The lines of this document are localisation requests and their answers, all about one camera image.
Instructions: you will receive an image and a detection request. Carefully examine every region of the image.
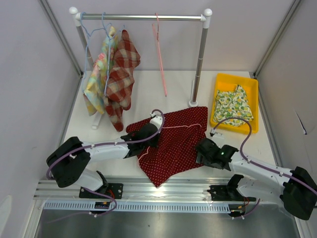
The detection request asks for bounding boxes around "pink wire hanger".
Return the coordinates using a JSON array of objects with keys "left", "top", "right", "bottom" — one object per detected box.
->
[
  {"left": 152, "top": 13, "right": 167, "bottom": 97},
  {"left": 137, "top": 123, "right": 202, "bottom": 166}
]

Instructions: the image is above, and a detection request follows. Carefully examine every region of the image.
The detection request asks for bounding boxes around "red polka dot skirt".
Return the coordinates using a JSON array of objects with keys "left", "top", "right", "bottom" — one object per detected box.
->
[{"left": 139, "top": 107, "right": 208, "bottom": 187}]

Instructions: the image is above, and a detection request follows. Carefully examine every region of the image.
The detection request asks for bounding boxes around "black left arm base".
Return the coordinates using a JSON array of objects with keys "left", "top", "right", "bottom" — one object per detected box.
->
[{"left": 79, "top": 183, "right": 124, "bottom": 199}]

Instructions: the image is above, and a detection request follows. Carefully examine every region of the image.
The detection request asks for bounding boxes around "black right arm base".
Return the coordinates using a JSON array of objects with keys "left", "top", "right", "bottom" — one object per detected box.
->
[{"left": 207, "top": 185, "right": 257, "bottom": 202}]

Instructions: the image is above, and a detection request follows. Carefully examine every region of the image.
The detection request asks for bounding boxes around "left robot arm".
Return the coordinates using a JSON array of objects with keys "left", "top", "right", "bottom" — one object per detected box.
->
[{"left": 46, "top": 123, "right": 159, "bottom": 198}]

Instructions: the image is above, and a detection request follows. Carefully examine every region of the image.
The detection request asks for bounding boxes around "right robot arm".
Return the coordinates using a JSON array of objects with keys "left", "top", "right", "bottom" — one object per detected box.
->
[{"left": 195, "top": 138, "right": 317, "bottom": 221}]

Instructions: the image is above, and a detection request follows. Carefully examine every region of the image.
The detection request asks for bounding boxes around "red plaid skirt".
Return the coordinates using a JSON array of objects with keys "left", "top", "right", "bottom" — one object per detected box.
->
[{"left": 104, "top": 30, "right": 141, "bottom": 132}]

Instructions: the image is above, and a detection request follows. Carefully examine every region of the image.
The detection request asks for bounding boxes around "pastel plaid skirt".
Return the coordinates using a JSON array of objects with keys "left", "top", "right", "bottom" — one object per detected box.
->
[{"left": 83, "top": 26, "right": 117, "bottom": 116}]

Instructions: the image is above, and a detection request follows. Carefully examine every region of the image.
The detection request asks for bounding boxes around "lemon print cloth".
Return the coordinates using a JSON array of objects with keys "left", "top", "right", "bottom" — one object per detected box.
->
[{"left": 212, "top": 85, "right": 254, "bottom": 123}]

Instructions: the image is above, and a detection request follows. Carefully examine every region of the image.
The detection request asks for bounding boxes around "yellow plastic tray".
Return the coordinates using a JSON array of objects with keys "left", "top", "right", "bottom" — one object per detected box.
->
[{"left": 210, "top": 73, "right": 259, "bottom": 133}]

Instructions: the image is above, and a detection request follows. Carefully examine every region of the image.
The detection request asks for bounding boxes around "white clothes rack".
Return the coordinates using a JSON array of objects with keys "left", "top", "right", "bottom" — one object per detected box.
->
[{"left": 68, "top": 6, "right": 213, "bottom": 130}]

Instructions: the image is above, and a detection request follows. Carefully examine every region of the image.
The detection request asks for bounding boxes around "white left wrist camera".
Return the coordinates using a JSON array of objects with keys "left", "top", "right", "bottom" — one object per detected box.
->
[{"left": 150, "top": 112, "right": 163, "bottom": 130}]

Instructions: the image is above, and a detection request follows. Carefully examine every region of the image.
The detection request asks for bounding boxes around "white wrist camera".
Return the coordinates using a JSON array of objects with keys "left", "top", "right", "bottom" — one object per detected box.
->
[
  {"left": 210, "top": 128, "right": 224, "bottom": 140},
  {"left": 150, "top": 112, "right": 163, "bottom": 130}
]

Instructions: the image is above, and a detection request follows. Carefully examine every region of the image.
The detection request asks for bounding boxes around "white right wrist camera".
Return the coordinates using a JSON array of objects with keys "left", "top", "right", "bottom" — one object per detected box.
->
[{"left": 210, "top": 128, "right": 224, "bottom": 140}]

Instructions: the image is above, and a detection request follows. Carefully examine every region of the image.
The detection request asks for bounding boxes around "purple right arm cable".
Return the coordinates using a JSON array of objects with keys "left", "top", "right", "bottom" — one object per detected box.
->
[{"left": 210, "top": 117, "right": 317, "bottom": 219}]

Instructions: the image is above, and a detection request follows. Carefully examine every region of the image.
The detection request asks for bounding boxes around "aluminium front rail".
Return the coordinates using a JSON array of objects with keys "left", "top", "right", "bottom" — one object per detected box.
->
[{"left": 33, "top": 177, "right": 229, "bottom": 203}]

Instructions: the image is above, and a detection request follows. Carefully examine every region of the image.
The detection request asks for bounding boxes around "blue wire hanger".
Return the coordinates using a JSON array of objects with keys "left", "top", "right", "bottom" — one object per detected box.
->
[
  {"left": 79, "top": 12, "right": 109, "bottom": 74},
  {"left": 102, "top": 12, "right": 124, "bottom": 96}
]

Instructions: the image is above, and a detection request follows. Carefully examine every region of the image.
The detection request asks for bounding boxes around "slotted cable duct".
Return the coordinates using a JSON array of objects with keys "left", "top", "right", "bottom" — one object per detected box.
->
[{"left": 44, "top": 200, "right": 230, "bottom": 214}]

